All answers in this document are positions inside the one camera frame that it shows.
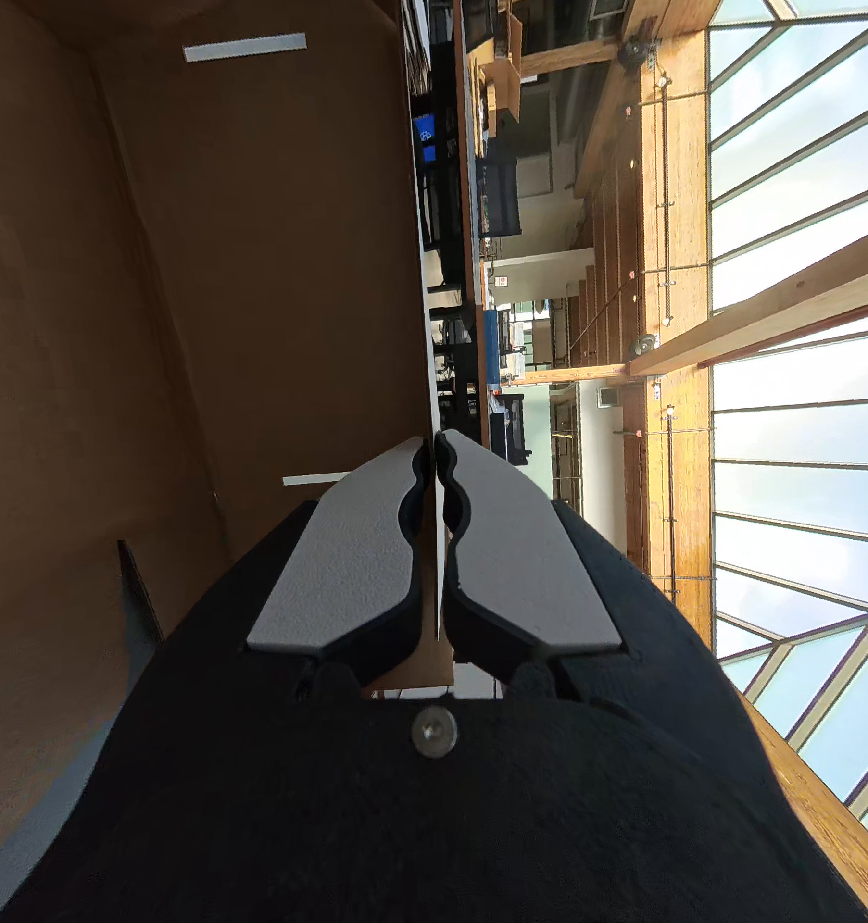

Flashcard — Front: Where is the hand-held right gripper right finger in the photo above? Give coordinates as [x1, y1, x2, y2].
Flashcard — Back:
[434, 430, 624, 684]

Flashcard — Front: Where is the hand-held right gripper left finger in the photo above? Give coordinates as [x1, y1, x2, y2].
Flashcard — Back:
[245, 435, 432, 687]

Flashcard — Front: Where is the white and brown cardboard box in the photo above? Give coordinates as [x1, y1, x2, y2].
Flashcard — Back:
[0, 0, 455, 875]

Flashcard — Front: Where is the open wooden box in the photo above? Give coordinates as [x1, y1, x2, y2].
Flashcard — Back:
[476, 11, 524, 139]

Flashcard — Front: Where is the black crate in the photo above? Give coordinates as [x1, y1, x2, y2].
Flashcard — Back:
[489, 393, 534, 464]

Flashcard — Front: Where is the wooden desk with blue board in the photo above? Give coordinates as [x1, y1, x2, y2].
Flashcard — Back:
[477, 260, 495, 449]

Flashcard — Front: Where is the large glass skylight window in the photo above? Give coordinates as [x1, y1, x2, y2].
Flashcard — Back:
[706, 0, 868, 846]

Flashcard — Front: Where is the thick wooden beam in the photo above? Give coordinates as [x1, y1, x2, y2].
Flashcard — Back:
[625, 229, 868, 379]

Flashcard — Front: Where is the black and blue office chair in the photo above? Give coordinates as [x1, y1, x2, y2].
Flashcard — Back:
[411, 43, 465, 249]

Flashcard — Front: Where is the long wooden desk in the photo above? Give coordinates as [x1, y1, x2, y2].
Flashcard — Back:
[453, 0, 487, 307]

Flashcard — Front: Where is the black wire basket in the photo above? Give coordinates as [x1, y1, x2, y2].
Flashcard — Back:
[476, 137, 523, 239]

